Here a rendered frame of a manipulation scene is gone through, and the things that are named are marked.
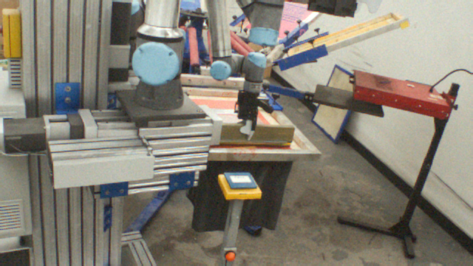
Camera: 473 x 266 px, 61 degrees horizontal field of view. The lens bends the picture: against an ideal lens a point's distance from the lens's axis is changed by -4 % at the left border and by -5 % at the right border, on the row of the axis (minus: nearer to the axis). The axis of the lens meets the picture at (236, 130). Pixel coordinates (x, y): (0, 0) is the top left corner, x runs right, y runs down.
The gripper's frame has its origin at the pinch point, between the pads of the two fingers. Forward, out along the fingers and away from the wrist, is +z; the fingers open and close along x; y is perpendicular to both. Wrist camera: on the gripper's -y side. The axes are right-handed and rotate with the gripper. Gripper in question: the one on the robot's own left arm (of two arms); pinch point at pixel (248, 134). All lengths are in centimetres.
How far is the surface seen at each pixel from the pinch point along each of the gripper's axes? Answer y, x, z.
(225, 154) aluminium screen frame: 13.5, 13.6, 2.2
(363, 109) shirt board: -95, -56, 6
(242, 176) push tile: 11.1, 28.7, 3.5
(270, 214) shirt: -16.6, 3.4, 39.5
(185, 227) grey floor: 6, -70, 100
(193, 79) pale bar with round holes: 12, -68, -3
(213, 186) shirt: 13.1, 3.1, 23.5
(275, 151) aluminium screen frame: -7.7, 12.5, 1.6
